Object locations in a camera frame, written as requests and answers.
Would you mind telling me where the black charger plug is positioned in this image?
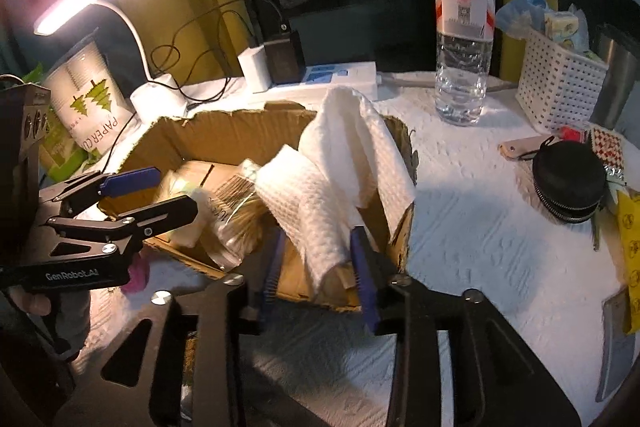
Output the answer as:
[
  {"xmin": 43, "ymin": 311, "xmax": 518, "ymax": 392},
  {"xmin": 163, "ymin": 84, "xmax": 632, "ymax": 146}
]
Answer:
[{"xmin": 262, "ymin": 24, "xmax": 307, "ymax": 84}]

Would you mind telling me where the white paper towel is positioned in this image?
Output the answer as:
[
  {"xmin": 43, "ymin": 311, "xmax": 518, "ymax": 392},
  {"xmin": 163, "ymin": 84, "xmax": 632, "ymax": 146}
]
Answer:
[{"xmin": 255, "ymin": 87, "xmax": 417, "ymax": 286}]

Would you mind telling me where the white perforated plastic basket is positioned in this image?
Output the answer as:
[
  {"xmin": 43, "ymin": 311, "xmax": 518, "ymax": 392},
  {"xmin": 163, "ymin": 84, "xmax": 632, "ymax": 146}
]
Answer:
[{"xmin": 515, "ymin": 27, "xmax": 609, "ymax": 136}]

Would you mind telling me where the green printed package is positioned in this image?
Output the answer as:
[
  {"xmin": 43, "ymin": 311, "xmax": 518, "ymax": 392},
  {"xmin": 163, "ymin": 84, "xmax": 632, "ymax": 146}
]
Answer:
[{"xmin": 36, "ymin": 64, "xmax": 87, "ymax": 178}]

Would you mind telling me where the black cable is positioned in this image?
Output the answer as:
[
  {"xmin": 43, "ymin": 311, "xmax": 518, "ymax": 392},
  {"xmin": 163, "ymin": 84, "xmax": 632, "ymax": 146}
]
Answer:
[{"xmin": 149, "ymin": 0, "xmax": 290, "ymax": 104}]

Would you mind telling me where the clear plastic water bottle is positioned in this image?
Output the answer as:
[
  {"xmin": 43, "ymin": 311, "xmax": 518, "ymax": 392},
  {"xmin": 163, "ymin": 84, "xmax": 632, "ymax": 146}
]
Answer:
[{"xmin": 433, "ymin": 0, "xmax": 497, "ymax": 127}]

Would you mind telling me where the pink soft thing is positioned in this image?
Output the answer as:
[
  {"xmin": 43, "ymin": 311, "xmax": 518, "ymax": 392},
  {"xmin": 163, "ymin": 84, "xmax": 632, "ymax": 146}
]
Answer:
[{"xmin": 120, "ymin": 251, "xmax": 151, "ymax": 296}]

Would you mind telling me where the dark metal cup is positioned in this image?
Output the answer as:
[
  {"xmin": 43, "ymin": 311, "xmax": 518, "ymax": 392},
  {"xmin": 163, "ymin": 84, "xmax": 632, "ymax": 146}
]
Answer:
[{"xmin": 595, "ymin": 24, "xmax": 640, "ymax": 134}]

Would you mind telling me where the wood-handled folding knife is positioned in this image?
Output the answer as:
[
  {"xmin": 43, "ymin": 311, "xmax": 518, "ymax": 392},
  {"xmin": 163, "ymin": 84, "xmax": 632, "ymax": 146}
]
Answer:
[{"xmin": 499, "ymin": 134, "xmax": 557, "ymax": 163}]

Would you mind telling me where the blue plastic bag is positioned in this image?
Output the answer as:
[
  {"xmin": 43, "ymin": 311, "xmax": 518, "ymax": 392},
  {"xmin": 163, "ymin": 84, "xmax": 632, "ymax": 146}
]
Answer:
[{"xmin": 494, "ymin": 0, "xmax": 549, "ymax": 40}]

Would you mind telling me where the yellow tissue pack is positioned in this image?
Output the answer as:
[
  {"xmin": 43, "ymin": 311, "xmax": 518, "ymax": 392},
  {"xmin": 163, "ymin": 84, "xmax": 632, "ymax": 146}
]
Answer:
[{"xmin": 544, "ymin": 9, "xmax": 581, "ymax": 53}]

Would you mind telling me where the brown cardboard box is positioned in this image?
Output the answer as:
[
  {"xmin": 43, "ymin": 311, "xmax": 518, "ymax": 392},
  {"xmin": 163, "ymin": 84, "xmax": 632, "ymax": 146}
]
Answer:
[{"xmin": 97, "ymin": 101, "xmax": 417, "ymax": 314}]

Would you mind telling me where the red checkered packet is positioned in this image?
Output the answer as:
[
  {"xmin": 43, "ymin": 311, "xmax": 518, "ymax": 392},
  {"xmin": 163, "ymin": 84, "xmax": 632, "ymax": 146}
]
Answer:
[{"xmin": 589, "ymin": 124, "xmax": 626, "ymax": 180}]

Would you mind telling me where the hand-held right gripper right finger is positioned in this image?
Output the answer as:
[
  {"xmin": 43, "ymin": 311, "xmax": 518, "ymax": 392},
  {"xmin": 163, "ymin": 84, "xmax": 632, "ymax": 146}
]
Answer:
[{"xmin": 349, "ymin": 226, "xmax": 583, "ymax": 427}]

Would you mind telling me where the white charger plug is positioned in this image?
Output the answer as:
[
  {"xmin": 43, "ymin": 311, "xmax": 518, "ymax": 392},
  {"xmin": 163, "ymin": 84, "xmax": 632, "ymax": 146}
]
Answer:
[{"xmin": 237, "ymin": 48, "xmax": 274, "ymax": 90}]

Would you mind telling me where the grey metal blade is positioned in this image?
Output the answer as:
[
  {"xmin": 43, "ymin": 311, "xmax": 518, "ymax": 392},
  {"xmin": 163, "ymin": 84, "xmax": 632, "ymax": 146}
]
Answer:
[{"xmin": 595, "ymin": 289, "xmax": 636, "ymax": 404}]

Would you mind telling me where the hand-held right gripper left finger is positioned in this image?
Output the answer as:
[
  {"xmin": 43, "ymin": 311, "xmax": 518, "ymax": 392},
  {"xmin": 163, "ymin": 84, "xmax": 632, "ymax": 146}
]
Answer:
[{"xmin": 50, "ymin": 229, "xmax": 288, "ymax": 427}]

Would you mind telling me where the small red box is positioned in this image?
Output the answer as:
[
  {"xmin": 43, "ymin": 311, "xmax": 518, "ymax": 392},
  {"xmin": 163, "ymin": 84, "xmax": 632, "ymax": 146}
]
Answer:
[{"xmin": 559, "ymin": 125, "xmax": 591, "ymax": 143}]

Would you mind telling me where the person's left hand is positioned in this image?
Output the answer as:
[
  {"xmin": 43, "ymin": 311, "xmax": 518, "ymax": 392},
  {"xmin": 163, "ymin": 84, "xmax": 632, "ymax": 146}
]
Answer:
[{"xmin": 7, "ymin": 288, "xmax": 92, "ymax": 360}]

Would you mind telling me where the white power strip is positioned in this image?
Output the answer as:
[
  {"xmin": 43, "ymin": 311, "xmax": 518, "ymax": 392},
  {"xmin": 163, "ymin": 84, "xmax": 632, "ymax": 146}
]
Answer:
[{"xmin": 250, "ymin": 61, "xmax": 379, "ymax": 100}]

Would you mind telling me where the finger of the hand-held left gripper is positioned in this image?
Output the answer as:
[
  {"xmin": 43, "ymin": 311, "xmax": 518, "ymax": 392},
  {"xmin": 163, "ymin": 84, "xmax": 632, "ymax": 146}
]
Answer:
[
  {"xmin": 46, "ymin": 194, "xmax": 199, "ymax": 269},
  {"xmin": 39, "ymin": 166, "xmax": 162, "ymax": 220}
]

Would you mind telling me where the white textured table cloth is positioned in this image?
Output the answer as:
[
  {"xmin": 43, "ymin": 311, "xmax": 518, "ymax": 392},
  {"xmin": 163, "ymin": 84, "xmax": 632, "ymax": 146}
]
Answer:
[{"xmin": 65, "ymin": 71, "xmax": 640, "ymax": 427}]

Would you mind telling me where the black round zip pouch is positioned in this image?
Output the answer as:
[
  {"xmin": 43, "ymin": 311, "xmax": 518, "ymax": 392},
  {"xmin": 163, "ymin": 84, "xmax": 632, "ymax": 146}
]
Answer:
[{"xmin": 531, "ymin": 139, "xmax": 609, "ymax": 226}]

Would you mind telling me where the clear bag of cotton swabs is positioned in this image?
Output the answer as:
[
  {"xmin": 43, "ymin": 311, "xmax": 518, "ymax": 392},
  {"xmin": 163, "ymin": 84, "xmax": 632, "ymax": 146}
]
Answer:
[{"xmin": 207, "ymin": 158, "xmax": 274, "ymax": 269}]

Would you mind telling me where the yellow printed packet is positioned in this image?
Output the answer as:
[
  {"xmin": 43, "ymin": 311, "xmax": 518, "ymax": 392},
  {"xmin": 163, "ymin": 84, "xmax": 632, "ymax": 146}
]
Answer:
[{"xmin": 617, "ymin": 189, "xmax": 640, "ymax": 334}]

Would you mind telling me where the white paper cup package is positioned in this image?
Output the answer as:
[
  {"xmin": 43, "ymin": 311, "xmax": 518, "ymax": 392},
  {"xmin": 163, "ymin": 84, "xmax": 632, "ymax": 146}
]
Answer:
[{"xmin": 42, "ymin": 34, "xmax": 139, "ymax": 158}]

